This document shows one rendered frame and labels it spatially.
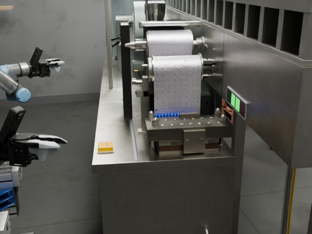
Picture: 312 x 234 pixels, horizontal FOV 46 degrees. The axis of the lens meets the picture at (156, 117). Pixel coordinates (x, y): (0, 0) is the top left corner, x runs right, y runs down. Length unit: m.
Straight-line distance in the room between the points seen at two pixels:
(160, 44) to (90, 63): 3.62
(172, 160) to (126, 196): 0.27
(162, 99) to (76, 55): 3.80
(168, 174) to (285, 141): 0.71
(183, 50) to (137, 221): 0.93
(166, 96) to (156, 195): 0.48
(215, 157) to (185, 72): 0.44
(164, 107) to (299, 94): 0.92
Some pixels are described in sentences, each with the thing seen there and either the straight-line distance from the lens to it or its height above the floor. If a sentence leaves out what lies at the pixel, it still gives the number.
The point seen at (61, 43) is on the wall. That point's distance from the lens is 5.54.
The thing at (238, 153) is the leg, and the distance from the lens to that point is 2.21.
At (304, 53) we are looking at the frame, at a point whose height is 1.47.
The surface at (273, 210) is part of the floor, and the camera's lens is 3.09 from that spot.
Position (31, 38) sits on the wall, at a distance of 5.54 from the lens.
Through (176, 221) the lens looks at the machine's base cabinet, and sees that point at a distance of 1.86.
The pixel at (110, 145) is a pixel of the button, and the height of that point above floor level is 0.92.
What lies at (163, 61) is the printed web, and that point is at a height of 1.30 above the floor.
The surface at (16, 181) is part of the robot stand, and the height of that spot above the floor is 0.71.
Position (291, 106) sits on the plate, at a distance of 1.13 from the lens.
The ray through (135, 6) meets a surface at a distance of 2.80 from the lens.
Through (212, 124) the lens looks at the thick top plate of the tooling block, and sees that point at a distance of 1.75.
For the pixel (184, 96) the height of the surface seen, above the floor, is 1.12.
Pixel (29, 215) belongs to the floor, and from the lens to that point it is 3.08.
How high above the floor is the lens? 1.65
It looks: 20 degrees down
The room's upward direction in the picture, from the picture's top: 1 degrees counter-clockwise
